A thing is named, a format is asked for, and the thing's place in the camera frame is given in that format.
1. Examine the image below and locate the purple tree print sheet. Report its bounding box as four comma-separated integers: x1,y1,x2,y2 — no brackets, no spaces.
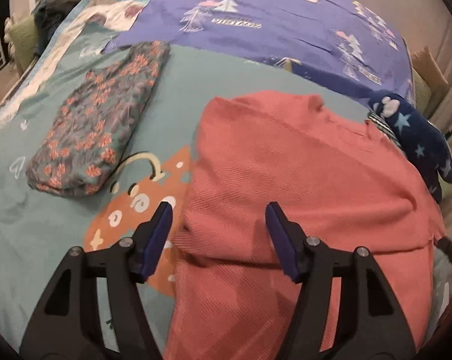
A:
108,0,414,103

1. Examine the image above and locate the green cushion left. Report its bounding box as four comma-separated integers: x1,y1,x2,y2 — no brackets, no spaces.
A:
8,15,38,76

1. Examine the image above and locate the peach pillow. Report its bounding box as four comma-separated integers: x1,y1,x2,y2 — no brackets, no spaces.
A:
411,46,448,91

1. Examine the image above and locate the folded floral grey garment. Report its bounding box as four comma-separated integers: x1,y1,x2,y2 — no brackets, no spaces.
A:
26,41,171,197

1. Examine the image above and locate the green pillow right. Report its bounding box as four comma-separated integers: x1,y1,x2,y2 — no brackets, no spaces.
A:
413,70,432,119

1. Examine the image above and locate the coral red knit shirt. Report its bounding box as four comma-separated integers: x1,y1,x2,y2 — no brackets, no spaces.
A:
164,91,445,359

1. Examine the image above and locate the navy star fleece garment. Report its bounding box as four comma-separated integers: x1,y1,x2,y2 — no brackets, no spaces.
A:
367,92,452,203

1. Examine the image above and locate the dark clothes pile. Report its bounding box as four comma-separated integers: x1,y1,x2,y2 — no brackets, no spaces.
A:
31,0,123,56

